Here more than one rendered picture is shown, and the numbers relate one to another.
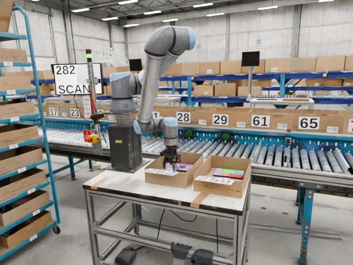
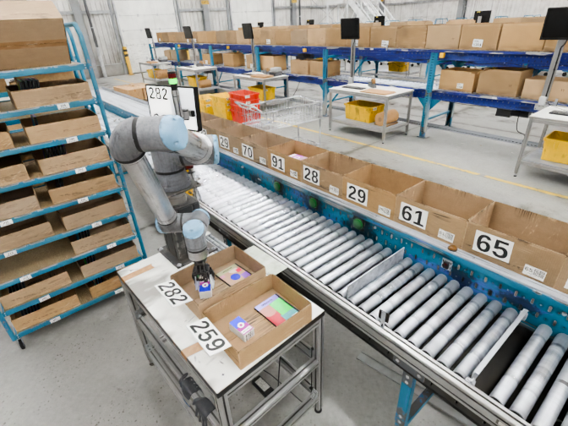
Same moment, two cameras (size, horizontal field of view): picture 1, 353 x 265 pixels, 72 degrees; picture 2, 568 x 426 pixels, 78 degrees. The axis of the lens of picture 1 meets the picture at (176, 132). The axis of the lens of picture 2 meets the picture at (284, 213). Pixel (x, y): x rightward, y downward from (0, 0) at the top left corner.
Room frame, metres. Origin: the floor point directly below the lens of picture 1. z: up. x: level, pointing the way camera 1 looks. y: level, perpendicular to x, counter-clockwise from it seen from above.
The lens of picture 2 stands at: (0.52, -0.92, 1.91)
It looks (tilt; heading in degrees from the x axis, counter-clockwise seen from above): 29 degrees down; 27
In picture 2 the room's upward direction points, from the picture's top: 3 degrees counter-clockwise
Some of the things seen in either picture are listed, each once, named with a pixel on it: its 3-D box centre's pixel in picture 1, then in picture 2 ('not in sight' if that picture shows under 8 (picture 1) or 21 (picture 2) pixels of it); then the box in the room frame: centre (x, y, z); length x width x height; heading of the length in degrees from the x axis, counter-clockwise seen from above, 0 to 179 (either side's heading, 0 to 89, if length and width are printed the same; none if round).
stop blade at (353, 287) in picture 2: (258, 151); (377, 271); (1.98, -0.69, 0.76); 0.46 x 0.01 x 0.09; 156
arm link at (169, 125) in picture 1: (170, 127); (194, 236); (1.50, 0.04, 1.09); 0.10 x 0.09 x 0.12; 29
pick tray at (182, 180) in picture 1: (176, 167); (219, 279); (1.58, 0.01, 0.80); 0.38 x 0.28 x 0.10; 157
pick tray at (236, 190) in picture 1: (224, 173); (258, 315); (1.44, -0.29, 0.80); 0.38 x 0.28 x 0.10; 156
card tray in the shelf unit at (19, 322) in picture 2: not in sight; (44, 301); (1.45, 1.58, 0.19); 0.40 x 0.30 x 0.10; 154
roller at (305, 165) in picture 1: (304, 160); (442, 315); (1.83, -1.01, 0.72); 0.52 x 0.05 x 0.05; 156
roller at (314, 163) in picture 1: (314, 161); (456, 324); (1.80, -1.07, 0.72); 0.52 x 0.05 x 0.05; 156
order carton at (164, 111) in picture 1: (164, 114); (297, 160); (2.85, 0.14, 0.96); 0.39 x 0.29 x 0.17; 66
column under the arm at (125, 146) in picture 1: (125, 144); (182, 226); (1.78, 0.38, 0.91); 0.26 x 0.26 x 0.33; 68
